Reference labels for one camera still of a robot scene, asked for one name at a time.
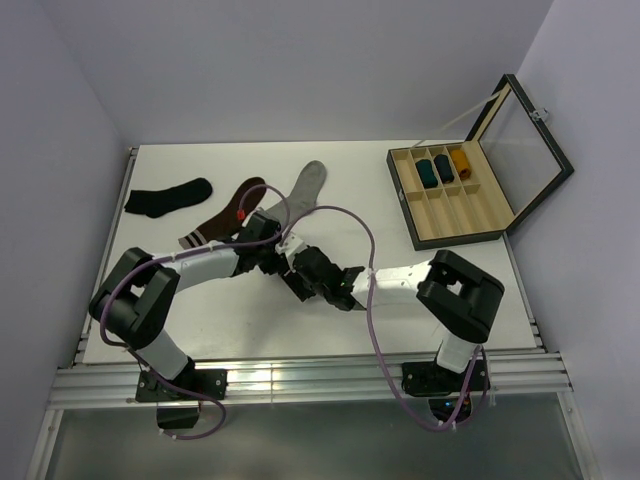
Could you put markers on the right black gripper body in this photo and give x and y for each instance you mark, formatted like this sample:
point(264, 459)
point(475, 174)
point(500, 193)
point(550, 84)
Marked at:
point(301, 288)

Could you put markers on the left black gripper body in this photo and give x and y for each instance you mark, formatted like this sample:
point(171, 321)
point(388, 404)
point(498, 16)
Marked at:
point(269, 261)

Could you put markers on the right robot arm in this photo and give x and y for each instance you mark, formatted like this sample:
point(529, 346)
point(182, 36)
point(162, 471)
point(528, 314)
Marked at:
point(462, 297)

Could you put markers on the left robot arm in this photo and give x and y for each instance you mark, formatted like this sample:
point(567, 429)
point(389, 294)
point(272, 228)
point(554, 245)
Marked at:
point(133, 302)

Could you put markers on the brown striped sock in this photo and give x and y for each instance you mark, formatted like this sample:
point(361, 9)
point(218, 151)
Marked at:
point(227, 222)

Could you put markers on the grey striped sock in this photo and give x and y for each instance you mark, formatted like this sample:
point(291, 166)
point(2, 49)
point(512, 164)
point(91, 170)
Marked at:
point(303, 195)

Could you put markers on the black sock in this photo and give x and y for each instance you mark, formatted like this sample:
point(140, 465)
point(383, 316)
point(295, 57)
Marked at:
point(155, 204)

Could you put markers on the teal rolled sock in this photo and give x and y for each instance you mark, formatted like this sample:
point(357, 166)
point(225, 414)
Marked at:
point(426, 174)

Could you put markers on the dark blue rolled sock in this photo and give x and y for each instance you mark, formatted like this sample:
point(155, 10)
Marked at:
point(444, 169)

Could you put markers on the black compartment box with lid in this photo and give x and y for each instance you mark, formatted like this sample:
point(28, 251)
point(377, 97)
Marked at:
point(516, 162)

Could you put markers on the mustard rolled sock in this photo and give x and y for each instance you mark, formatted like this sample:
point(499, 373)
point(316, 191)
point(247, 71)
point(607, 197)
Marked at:
point(461, 163)

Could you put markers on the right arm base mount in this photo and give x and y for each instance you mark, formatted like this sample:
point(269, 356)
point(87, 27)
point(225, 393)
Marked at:
point(442, 387)

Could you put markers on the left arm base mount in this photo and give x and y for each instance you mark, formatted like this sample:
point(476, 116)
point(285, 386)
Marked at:
point(179, 404)

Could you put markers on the aluminium frame rail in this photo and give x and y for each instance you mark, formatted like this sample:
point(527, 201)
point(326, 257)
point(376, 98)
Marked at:
point(297, 381)

